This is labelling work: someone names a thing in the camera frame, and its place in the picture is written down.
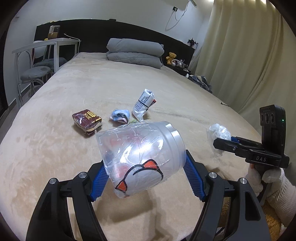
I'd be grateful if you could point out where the clear plastic printed jar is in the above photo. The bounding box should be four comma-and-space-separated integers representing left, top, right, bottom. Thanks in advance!
95, 121, 186, 198

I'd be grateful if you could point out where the white blue printed wrapper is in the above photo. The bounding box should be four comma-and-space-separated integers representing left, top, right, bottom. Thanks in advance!
132, 89, 156, 121

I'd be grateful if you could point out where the grey pillow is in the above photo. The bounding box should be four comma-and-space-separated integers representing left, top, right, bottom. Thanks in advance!
106, 52, 163, 69
106, 38, 165, 57

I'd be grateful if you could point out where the beige bed cover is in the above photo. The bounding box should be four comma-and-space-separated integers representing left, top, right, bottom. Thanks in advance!
1, 53, 261, 240

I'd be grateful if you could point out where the right hand white glove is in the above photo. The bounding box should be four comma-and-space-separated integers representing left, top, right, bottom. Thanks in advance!
246, 164, 295, 227

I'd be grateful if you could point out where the clear plastic bag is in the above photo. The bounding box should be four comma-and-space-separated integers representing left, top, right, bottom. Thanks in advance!
206, 122, 232, 156

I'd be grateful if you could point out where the upper grey pillow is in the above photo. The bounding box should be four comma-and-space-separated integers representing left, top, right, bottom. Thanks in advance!
106, 38, 165, 57

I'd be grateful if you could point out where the pile of dark clothes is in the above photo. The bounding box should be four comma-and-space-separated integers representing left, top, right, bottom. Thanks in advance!
186, 74, 213, 93

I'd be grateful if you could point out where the lower grey pillow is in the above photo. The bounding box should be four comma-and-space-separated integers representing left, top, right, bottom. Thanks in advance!
106, 52, 163, 69

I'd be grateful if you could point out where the brown snack packet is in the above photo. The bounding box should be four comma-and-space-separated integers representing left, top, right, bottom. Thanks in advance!
72, 109, 102, 138

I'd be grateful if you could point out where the black tracking camera box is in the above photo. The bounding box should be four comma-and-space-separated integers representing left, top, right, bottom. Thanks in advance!
259, 104, 286, 155

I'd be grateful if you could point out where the white side table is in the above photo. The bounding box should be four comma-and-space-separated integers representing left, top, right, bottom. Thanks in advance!
12, 37, 80, 108

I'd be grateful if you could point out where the brown fluffy rug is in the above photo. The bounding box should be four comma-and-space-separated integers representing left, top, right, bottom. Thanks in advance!
218, 197, 283, 240

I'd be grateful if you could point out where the brown teddy bear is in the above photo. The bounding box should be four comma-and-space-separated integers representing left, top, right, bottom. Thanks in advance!
166, 52, 177, 65

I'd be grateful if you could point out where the black headboard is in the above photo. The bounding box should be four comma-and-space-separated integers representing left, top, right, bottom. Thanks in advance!
35, 19, 194, 64

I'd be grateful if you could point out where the cream curtain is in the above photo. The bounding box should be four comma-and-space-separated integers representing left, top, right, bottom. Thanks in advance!
194, 0, 296, 130

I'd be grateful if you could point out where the grey cushioned chair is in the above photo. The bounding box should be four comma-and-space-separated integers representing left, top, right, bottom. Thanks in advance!
18, 58, 54, 96

